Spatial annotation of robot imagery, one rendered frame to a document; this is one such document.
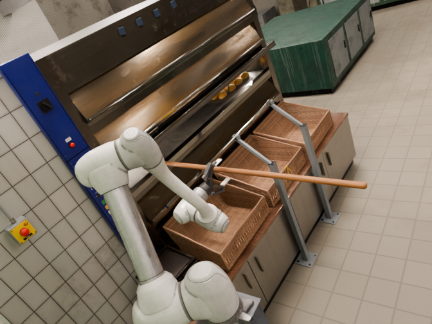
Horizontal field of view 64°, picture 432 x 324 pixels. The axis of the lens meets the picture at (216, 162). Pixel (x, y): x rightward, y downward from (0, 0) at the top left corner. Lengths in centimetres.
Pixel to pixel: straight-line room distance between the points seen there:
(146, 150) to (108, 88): 91
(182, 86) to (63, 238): 126
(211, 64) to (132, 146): 158
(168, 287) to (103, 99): 119
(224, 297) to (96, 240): 106
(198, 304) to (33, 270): 103
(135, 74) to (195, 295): 144
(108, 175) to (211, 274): 52
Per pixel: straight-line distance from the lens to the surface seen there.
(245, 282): 238
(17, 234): 194
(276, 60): 546
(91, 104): 211
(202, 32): 274
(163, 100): 241
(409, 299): 266
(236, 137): 235
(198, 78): 264
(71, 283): 221
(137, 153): 134
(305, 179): 168
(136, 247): 138
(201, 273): 134
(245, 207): 265
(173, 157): 245
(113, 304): 241
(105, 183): 136
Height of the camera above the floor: 218
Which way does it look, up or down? 28 degrees down
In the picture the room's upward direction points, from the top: 25 degrees counter-clockwise
